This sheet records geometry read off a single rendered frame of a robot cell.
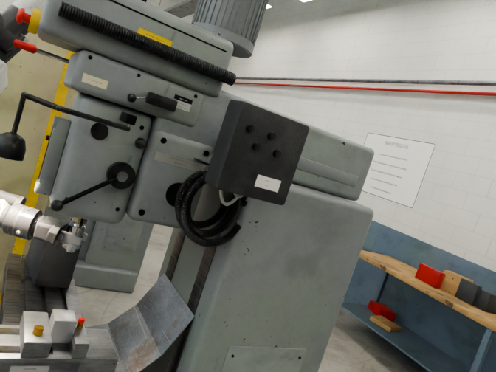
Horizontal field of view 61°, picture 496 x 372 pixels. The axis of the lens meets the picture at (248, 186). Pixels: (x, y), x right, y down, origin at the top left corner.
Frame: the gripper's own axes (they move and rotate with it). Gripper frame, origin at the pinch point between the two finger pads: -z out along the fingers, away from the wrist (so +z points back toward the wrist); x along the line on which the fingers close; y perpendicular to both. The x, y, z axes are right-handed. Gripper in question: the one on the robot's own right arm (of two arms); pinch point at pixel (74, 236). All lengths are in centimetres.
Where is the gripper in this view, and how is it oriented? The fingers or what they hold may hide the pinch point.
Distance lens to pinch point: 131.0
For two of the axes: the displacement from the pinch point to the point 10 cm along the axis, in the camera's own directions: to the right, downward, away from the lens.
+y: -3.2, 9.4, 0.9
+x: -1.0, -1.3, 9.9
